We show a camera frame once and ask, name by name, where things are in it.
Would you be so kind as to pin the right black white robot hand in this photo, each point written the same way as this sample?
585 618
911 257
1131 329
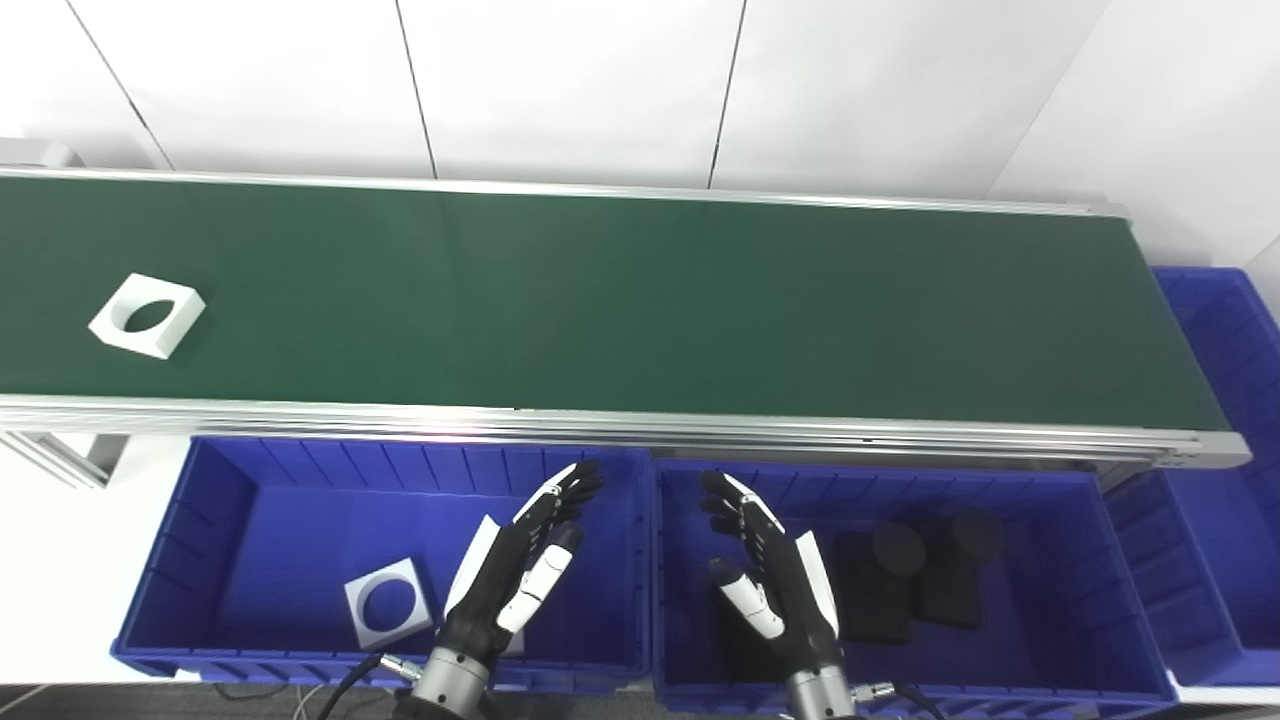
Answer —
790 590

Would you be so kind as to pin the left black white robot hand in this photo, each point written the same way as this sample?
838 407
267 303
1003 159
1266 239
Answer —
500 585

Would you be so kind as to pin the white square part with hole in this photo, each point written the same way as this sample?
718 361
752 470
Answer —
140 345
405 568

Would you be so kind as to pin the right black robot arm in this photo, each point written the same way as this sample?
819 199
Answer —
818 695

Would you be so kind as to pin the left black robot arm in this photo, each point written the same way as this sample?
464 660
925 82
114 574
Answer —
450 685

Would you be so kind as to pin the black cylinder block part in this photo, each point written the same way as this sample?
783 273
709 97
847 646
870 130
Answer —
870 600
950 595

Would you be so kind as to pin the blue plastic bin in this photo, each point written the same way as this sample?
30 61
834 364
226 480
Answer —
280 520
1220 550
1050 600

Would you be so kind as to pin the green conveyor belt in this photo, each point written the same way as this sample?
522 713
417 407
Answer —
640 300

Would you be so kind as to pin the aluminium conveyor support leg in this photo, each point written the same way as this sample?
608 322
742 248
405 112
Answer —
60 455

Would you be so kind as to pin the grey conveyor end housing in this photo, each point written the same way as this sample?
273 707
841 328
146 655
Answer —
40 152

